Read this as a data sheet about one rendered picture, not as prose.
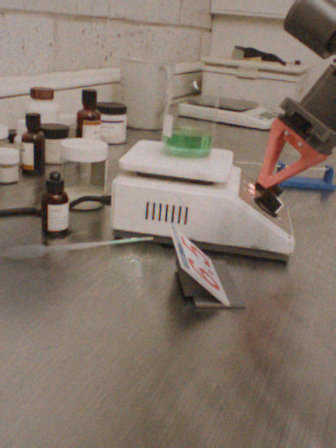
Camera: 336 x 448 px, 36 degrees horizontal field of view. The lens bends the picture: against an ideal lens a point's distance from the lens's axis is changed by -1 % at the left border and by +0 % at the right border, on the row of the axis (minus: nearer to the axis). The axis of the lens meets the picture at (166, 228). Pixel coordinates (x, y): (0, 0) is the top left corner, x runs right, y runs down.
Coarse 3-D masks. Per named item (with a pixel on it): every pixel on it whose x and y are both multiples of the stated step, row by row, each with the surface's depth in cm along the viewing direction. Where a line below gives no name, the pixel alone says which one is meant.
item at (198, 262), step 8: (184, 240) 50; (184, 248) 47; (192, 248) 50; (192, 256) 48; (200, 256) 50; (192, 264) 45; (200, 264) 48; (208, 264) 50; (200, 272) 45; (208, 272) 48; (208, 280) 45; (216, 280) 48; (216, 288) 45
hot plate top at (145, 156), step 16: (144, 144) 62; (160, 144) 63; (128, 160) 55; (144, 160) 55; (160, 160) 56; (176, 160) 56; (208, 160) 58; (224, 160) 58; (192, 176) 53; (208, 176) 53; (224, 176) 53
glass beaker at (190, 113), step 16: (176, 96) 54; (192, 96) 54; (208, 96) 54; (176, 112) 55; (192, 112) 54; (208, 112) 55; (176, 128) 55; (192, 128) 55; (208, 128) 56; (176, 144) 56; (192, 144) 56; (208, 144) 57; (192, 160) 56
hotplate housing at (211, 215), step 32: (128, 192) 54; (160, 192) 54; (192, 192) 54; (224, 192) 53; (128, 224) 56; (160, 224) 55; (192, 224) 54; (224, 224) 54; (256, 224) 53; (256, 256) 55; (288, 256) 54
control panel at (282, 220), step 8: (240, 176) 61; (248, 176) 63; (240, 184) 58; (248, 184) 60; (240, 192) 55; (248, 192) 57; (256, 192) 59; (248, 200) 55; (280, 200) 64; (256, 208) 54; (264, 216) 54; (280, 216) 58; (288, 216) 60; (280, 224) 55; (288, 224) 57; (288, 232) 54
